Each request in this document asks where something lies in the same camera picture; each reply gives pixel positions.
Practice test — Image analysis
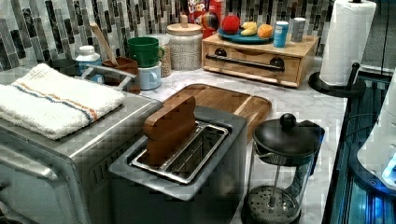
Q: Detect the wooden drawer box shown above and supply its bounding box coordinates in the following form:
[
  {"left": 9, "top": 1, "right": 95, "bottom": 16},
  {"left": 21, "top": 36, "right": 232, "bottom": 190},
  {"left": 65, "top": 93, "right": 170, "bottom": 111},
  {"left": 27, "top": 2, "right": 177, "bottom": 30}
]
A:
[{"left": 202, "top": 34, "right": 318, "bottom": 88}]

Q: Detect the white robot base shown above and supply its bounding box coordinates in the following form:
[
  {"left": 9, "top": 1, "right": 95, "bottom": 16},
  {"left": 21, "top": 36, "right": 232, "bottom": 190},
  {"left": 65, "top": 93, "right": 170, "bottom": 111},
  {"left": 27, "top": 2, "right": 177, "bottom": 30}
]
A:
[{"left": 349, "top": 75, "right": 396, "bottom": 198}]

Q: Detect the wooden toast slice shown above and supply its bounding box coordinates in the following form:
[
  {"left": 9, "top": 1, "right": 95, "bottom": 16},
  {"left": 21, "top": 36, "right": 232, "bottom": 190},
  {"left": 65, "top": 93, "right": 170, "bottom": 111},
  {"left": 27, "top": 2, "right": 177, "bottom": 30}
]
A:
[{"left": 143, "top": 94, "right": 195, "bottom": 166}]

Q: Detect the wooden cutting board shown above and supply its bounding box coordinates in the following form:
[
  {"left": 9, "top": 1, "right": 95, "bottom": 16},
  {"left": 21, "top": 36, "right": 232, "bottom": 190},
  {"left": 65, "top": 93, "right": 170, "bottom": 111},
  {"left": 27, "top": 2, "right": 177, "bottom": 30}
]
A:
[{"left": 167, "top": 83, "right": 272, "bottom": 141}]

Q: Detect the light blue mug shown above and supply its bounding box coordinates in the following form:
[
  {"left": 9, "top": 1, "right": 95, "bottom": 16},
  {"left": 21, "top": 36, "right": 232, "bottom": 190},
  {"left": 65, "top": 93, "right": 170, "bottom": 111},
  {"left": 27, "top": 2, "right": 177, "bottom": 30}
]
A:
[{"left": 138, "top": 63, "right": 162, "bottom": 91}]

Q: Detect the glass jar with grains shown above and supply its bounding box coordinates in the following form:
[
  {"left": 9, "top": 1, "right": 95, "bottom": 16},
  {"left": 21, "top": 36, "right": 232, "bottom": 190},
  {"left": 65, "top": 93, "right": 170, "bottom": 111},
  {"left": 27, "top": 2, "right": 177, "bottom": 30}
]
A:
[{"left": 150, "top": 34, "right": 171, "bottom": 77}]

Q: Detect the silver two-slot toaster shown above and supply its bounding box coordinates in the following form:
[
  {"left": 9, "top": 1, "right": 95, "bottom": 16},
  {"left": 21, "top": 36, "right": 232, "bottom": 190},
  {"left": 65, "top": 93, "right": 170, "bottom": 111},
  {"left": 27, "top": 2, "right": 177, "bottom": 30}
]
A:
[{"left": 109, "top": 106, "right": 248, "bottom": 224}]

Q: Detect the ceramic jar wooden lid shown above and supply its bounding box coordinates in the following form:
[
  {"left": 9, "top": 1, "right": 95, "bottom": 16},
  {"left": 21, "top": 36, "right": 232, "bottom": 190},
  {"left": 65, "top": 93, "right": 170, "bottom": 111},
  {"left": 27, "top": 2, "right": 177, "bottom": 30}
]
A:
[{"left": 166, "top": 15, "right": 203, "bottom": 71}]

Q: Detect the green mug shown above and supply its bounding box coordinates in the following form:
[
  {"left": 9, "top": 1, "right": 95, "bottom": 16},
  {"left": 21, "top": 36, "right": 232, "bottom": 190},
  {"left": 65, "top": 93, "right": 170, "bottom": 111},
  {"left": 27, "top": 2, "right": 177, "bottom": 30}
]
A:
[{"left": 127, "top": 36, "right": 164, "bottom": 68}]

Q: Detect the brown utensil holder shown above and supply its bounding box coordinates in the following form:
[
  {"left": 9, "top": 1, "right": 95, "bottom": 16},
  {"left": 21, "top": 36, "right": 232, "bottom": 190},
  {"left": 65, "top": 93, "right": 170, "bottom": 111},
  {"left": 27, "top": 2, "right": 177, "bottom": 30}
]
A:
[{"left": 102, "top": 56, "right": 140, "bottom": 94}]

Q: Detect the blue plate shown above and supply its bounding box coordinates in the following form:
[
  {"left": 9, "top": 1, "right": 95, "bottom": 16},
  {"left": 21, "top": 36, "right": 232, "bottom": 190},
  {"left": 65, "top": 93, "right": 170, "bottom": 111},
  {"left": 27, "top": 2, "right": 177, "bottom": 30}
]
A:
[{"left": 217, "top": 28, "right": 274, "bottom": 45}]

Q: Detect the red toy apple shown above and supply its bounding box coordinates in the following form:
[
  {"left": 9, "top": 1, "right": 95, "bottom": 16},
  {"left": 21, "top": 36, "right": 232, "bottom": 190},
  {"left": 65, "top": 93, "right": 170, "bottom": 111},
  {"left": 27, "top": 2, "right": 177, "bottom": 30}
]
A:
[{"left": 221, "top": 15, "right": 240, "bottom": 35}]

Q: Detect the glass french press black lid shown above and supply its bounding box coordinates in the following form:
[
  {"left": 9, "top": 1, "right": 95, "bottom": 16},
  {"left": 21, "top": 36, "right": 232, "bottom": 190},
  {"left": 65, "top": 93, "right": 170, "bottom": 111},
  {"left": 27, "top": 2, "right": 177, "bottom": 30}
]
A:
[{"left": 242, "top": 113, "right": 325, "bottom": 224}]

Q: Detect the yellow toy banana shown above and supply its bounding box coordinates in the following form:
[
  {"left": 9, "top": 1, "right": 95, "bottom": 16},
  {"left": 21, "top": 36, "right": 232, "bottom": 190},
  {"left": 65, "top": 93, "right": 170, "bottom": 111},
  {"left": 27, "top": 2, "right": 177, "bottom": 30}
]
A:
[{"left": 241, "top": 21, "right": 258, "bottom": 36}]

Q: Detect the red cereal box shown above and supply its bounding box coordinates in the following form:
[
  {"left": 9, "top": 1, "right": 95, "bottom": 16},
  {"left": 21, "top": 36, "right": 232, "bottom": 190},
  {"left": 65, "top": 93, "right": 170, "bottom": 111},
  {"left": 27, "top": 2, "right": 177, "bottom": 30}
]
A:
[{"left": 187, "top": 0, "right": 222, "bottom": 38}]

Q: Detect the orange toy fruit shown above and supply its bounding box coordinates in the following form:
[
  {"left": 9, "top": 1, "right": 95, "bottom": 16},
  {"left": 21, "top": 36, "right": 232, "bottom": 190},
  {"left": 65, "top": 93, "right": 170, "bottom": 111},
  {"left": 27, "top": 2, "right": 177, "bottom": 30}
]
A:
[{"left": 257, "top": 24, "right": 273, "bottom": 38}]

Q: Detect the blue can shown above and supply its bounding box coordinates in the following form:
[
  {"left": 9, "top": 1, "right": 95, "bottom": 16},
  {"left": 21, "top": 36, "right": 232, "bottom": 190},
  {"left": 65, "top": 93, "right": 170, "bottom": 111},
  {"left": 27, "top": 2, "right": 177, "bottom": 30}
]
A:
[{"left": 273, "top": 21, "right": 289, "bottom": 48}]

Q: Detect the white blue bottle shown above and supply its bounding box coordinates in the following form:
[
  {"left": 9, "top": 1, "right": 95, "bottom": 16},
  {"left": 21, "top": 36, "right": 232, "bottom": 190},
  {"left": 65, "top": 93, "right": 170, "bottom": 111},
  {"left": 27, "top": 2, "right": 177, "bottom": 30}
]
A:
[{"left": 76, "top": 46, "right": 102, "bottom": 75}]

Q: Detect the grey can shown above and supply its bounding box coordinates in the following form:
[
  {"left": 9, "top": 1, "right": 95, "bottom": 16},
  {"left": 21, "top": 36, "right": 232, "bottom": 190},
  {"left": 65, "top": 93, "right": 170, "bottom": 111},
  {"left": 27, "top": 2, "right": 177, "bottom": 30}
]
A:
[{"left": 290, "top": 18, "right": 305, "bottom": 42}]

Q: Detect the wooden spoon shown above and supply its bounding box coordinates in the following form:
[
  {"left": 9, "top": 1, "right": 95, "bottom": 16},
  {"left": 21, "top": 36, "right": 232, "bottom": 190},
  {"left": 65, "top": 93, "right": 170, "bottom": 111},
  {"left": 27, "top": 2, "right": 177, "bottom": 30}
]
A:
[{"left": 90, "top": 22, "right": 119, "bottom": 66}]

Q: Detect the black pot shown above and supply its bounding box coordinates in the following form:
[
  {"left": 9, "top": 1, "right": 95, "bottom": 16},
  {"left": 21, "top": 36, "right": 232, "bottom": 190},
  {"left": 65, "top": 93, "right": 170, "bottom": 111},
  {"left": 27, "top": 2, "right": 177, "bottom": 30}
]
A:
[{"left": 47, "top": 59, "right": 79, "bottom": 77}]

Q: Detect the silver toaster oven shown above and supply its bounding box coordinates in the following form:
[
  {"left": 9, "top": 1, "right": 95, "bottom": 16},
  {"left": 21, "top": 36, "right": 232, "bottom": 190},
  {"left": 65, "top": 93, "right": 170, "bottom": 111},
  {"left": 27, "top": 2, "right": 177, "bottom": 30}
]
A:
[{"left": 0, "top": 64, "right": 163, "bottom": 224}]

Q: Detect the white striped folded towel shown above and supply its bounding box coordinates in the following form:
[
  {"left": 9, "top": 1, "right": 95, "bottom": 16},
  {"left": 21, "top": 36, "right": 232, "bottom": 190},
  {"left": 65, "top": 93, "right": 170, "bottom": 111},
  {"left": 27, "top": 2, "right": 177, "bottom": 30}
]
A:
[{"left": 0, "top": 63, "right": 125, "bottom": 140}]

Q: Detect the black paper towel holder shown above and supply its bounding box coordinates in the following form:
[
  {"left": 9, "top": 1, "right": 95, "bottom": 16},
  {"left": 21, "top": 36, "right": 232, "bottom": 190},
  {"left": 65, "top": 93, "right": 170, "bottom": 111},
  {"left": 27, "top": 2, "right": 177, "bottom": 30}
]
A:
[{"left": 308, "top": 0, "right": 367, "bottom": 99}]

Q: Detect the white paper towel roll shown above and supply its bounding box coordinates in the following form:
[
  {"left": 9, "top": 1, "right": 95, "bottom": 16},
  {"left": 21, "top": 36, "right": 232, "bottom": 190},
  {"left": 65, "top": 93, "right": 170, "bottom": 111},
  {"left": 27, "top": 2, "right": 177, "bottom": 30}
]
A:
[{"left": 319, "top": 0, "right": 376, "bottom": 86}]

